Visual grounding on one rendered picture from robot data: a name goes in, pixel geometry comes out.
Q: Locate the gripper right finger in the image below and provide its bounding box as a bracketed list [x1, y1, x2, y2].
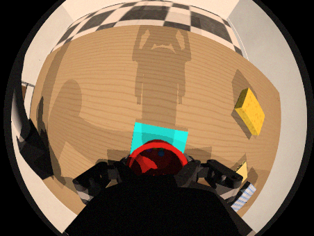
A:
[175, 154, 244, 204]

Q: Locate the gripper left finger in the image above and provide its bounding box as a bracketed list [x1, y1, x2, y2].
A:
[72, 158, 135, 205]

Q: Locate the red cup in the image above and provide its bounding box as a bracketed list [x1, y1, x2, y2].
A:
[126, 140, 189, 177]

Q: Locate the teal pad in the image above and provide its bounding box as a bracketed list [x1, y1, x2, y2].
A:
[129, 121, 189, 155]

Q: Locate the pale yellow notepad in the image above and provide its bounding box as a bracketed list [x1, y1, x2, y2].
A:
[234, 160, 249, 184]

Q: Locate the blue checked cloth stack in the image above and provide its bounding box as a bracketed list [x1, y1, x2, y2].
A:
[230, 181, 257, 213]

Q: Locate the yellow sponge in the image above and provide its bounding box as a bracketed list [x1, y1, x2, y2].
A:
[233, 87, 266, 137]

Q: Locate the brown wooden table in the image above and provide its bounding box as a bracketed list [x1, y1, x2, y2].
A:
[29, 24, 282, 217]

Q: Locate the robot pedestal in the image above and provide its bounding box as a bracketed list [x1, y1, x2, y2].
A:
[15, 117, 55, 180]

